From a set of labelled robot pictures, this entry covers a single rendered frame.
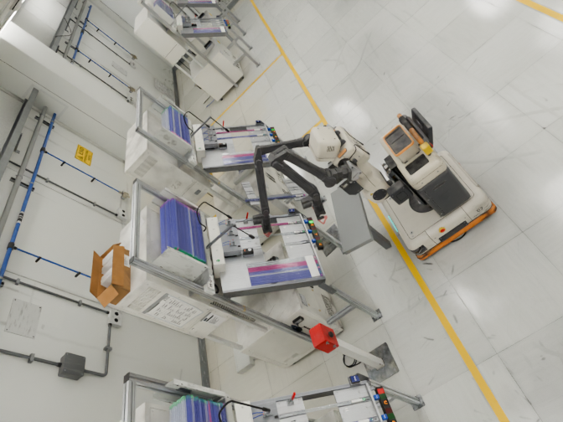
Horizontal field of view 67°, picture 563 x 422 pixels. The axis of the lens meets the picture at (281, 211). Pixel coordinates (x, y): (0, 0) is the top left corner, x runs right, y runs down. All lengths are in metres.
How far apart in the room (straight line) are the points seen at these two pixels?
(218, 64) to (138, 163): 3.76
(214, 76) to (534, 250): 5.60
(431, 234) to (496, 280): 0.52
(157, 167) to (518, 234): 2.90
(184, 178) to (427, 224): 2.14
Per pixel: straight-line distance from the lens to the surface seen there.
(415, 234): 3.31
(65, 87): 5.75
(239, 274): 2.99
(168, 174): 3.97
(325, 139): 2.66
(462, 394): 3.16
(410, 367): 3.33
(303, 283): 2.97
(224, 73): 7.39
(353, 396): 2.58
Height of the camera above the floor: 2.93
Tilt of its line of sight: 37 degrees down
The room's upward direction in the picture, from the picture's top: 55 degrees counter-clockwise
